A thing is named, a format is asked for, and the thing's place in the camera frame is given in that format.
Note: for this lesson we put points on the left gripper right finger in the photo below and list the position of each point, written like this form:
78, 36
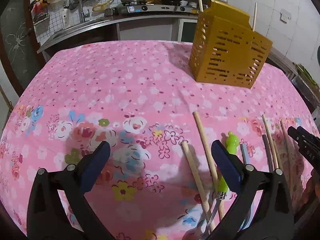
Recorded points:
273, 218

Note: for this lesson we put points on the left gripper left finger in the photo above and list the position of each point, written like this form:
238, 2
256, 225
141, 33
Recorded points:
46, 217

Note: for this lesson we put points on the grey handled utensil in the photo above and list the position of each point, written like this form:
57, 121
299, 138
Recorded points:
244, 152

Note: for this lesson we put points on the green handled utensil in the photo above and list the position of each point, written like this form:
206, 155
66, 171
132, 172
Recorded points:
231, 144

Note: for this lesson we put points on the kitchen counter with cabinets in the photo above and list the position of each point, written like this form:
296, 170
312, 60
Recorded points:
164, 27

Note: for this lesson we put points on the yellow plastic utensil holder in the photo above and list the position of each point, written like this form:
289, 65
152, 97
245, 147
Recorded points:
226, 50

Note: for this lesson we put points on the pink floral tablecloth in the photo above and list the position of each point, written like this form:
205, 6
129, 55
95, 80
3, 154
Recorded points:
140, 97

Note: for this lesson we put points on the dark wooden door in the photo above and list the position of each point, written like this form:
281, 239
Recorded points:
19, 45

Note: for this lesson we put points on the steel sink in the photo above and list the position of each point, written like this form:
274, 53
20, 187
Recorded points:
77, 27

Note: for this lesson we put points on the steel faucet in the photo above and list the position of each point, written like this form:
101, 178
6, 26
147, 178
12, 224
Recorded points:
73, 4

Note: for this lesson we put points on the steel gas stove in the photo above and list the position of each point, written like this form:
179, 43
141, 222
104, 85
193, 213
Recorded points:
153, 8

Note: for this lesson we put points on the white wall socket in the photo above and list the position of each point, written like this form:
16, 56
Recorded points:
285, 16

